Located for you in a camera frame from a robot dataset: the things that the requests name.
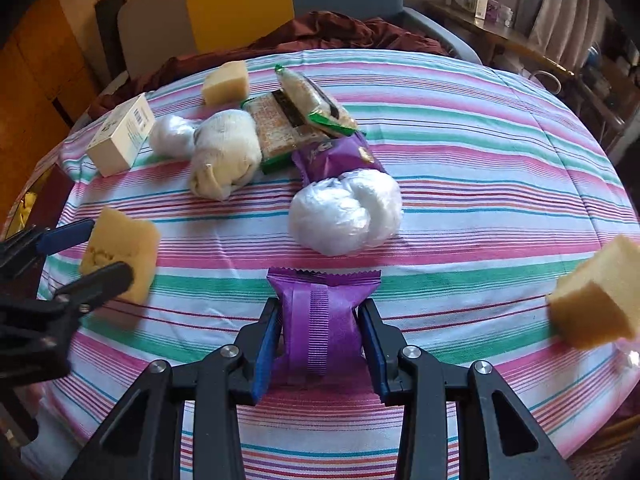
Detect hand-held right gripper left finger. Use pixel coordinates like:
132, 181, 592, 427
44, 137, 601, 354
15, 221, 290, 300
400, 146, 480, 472
57, 297, 283, 480

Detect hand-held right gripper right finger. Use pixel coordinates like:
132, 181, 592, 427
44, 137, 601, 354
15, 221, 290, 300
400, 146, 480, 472
356, 299, 581, 480

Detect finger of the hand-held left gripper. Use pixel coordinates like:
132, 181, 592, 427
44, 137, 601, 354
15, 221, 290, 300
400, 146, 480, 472
0, 219, 98, 281
50, 261, 135, 316

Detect yellow sponge with imprint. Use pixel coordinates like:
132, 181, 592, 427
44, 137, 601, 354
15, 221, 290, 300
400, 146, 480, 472
77, 206, 162, 306

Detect purple snack packet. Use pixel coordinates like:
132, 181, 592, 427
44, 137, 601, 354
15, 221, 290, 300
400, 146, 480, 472
291, 132, 388, 196
266, 267, 383, 386

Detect white cardboard box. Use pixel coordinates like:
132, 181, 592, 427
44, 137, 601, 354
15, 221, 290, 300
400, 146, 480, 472
85, 92, 157, 178

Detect clear plastic bag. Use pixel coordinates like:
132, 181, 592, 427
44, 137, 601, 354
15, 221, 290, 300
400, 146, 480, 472
290, 169, 405, 257
149, 113, 198, 158

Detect brown cracker packet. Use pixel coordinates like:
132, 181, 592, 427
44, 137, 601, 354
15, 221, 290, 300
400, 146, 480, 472
241, 90, 321, 176

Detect wooden wardrobe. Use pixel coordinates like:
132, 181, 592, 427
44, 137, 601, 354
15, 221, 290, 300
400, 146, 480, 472
0, 0, 101, 241

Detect grey yellow blue armchair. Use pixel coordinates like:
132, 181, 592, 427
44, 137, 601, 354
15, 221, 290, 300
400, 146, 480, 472
117, 0, 483, 78

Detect maroon cloth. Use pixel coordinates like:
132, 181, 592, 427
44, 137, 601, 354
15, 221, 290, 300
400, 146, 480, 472
87, 10, 451, 116

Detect wooden side table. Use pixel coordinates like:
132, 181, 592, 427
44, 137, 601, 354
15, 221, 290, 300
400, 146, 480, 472
425, 0, 640, 161

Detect small purple items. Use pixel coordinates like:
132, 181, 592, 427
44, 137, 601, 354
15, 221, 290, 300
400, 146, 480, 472
486, 0, 516, 28

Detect pale patterned curtain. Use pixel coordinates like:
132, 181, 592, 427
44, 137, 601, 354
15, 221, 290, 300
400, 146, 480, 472
525, 0, 616, 61

